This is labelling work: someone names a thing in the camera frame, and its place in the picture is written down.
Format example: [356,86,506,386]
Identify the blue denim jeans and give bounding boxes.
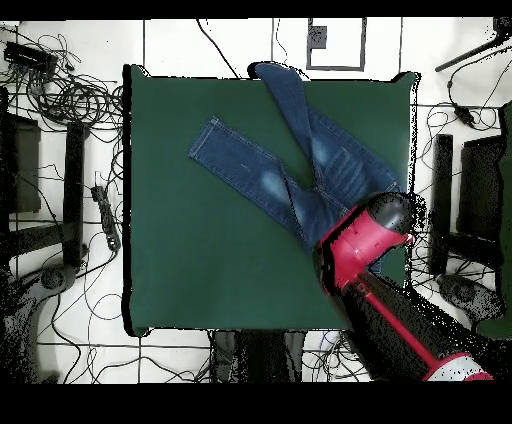
[187,62,403,277]

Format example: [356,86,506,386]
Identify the dark flat panel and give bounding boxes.
[456,134,506,241]
[0,111,42,215]

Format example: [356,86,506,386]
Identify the dark green table cloth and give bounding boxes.
[121,63,421,337]

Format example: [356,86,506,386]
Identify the black power strip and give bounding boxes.
[90,184,122,252]

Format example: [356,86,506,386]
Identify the black wheeled chair base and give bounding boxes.
[435,273,506,321]
[0,263,79,383]

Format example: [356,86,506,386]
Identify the black power adapter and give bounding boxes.
[453,104,477,128]

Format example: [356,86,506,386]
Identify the black tripod pole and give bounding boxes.
[434,17,512,73]

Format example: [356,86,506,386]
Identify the black electronics box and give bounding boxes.
[2,40,59,75]

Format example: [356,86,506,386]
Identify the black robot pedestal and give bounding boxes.
[210,329,306,383]

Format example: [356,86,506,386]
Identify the black floor cable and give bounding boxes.
[195,18,242,78]

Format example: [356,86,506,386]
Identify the black stand base frame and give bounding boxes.
[429,133,503,277]
[5,120,90,269]

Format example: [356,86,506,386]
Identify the grey square floor frame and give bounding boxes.
[306,17,367,72]

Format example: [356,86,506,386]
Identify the black cable tangle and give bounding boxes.
[0,31,125,133]

